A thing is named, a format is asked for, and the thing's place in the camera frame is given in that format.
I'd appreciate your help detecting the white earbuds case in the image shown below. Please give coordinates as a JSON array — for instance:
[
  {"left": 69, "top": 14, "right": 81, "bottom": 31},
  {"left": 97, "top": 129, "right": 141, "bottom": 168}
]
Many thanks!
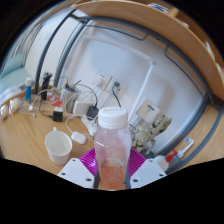
[{"left": 70, "top": 131, "right": 88, "bottom": 145}]

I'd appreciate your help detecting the blue tube white cap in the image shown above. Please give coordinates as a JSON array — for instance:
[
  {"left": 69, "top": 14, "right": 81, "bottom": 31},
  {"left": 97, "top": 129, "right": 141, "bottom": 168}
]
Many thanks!
[{"left": 24, "top": 77, "right": 33, "bottom": 104}]

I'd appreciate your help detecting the black charger block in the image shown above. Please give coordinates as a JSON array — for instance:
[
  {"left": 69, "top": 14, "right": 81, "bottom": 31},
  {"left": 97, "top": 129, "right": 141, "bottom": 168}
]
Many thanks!
[{"left": 52, "top": 109, "right": 64, "bottom": 123}]

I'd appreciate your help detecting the white desk lamp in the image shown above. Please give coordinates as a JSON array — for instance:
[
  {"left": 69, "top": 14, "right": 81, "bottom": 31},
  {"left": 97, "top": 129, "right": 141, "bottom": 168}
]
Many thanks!
[{"left": 83, "top": 33, "right": 158, "bottom": 124}]

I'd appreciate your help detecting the black electric shaver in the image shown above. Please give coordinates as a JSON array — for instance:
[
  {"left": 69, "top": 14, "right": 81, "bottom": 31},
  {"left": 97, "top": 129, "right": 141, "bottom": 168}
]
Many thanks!
[{"left": 40, "top": 71, "right": 54, "bottom": 101}]

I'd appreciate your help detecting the clear plastic bottle white cap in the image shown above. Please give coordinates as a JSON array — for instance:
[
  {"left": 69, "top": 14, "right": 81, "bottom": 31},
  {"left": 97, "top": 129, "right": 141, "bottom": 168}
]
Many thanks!
[{"left": 93, "top": 106, "right": 133, "bottom": 191}]

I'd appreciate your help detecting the teal pillow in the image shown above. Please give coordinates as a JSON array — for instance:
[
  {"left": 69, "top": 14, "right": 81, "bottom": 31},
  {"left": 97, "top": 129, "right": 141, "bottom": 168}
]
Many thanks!
[{"left": 0, "top": 53, "right": 26, "bottom": 91}]

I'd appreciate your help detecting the white wall socket blue mark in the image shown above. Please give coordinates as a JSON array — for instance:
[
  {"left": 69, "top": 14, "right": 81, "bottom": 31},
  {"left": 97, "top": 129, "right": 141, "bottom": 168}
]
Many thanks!
[{"left": 136, "top": 98, "right": 160, "bottom": 124}]

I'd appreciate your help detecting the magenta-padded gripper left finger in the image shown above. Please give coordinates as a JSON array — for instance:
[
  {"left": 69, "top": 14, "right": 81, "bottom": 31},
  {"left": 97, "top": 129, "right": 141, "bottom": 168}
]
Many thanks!
[{"left": 57, "top": 148, "right": 100, "bottom": 190}]

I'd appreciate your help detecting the tree creature figurine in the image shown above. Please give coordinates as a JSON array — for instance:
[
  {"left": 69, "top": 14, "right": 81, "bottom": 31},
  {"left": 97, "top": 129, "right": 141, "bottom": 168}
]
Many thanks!
[{"left": 130, "top": 113, "right": 173, "bottom": 156}]

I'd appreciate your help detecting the black plug adapter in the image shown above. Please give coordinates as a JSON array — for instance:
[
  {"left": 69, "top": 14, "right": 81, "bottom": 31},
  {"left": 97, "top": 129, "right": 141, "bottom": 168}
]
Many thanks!
[{"left": 86, "top": 105, "right": 100, "bottom": 120}]

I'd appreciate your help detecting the white cup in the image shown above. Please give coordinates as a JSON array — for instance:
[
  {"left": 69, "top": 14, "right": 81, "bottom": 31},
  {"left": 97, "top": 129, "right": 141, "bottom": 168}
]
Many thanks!
[{"left": 44, "top": 126, "right": 74, "bottom": 166}]

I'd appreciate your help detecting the grey metal desk frame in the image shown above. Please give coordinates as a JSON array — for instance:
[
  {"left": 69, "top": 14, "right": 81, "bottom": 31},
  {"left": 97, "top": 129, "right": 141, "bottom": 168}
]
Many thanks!
[{"left": 34, "top": 9, "right": 224, "bottom": 174}]

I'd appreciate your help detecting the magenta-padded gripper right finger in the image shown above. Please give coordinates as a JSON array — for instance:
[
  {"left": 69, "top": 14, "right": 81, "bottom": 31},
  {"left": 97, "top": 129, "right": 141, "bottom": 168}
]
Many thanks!
[{"left": 125, "top": 148, "right": 167, "bottom": 190}]

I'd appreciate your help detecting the white power adapter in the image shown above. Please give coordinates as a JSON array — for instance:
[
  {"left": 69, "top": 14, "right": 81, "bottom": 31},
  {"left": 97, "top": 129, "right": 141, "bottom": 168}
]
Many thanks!
[{"left": 72, "top": 99, "right": 96, "bottom": 117}]

